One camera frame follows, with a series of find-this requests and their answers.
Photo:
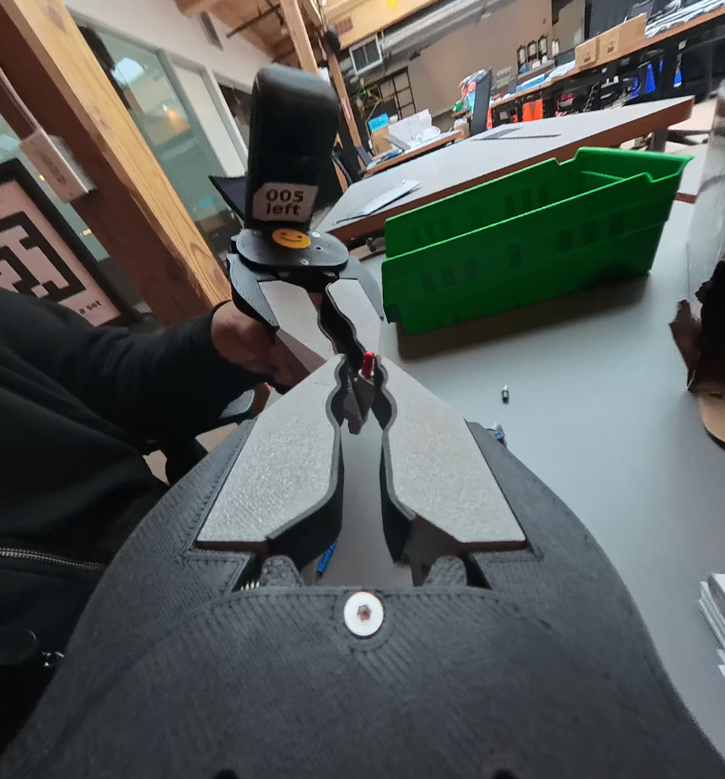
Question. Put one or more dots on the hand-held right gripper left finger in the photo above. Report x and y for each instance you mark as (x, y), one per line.
(277, 474)

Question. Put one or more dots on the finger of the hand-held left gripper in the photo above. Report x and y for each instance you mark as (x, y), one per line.
(295, 322)
(359, 316)

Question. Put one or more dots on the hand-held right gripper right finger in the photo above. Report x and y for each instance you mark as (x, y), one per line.
(447, 481)

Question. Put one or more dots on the grey lego piece red pin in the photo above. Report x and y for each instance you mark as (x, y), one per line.
(356, 401)

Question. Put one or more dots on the person's left forearm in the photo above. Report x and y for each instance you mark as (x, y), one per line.
(125, 377)

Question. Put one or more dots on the small blue black lego piece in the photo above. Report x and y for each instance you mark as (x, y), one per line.
(498, 433)

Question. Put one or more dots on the blue lego pin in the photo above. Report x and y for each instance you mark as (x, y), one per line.
(326, 557)

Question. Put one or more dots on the person's left hand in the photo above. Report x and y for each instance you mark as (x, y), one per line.
(246, 341)

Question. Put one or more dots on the flat grey metal sheet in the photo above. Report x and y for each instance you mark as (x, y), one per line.
(380, 201)

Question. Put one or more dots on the green plastic bin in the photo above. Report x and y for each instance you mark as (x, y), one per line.
(520, 274)

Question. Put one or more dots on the large grey table wooden edge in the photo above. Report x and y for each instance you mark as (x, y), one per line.
(520, 146)

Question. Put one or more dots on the person's black jacket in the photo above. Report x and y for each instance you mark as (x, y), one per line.
(33, 517)

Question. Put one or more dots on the black badge reel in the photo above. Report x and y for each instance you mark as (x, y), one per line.
(9, 645)

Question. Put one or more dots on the cardboard boxes on workbench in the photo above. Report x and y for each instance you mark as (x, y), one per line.
(612, 39)

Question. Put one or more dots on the clear plastic bag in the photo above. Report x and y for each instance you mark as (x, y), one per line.
(721, 182)

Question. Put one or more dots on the long wooden workbench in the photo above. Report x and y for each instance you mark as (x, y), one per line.
(691, 36)

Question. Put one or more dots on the wooden post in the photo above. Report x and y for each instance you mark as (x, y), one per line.
(94, 122)

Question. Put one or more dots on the small wall sign plate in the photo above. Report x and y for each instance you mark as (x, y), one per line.
(55, 164)

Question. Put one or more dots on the black pattern wall poster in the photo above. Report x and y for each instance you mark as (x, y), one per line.
(21, 255)

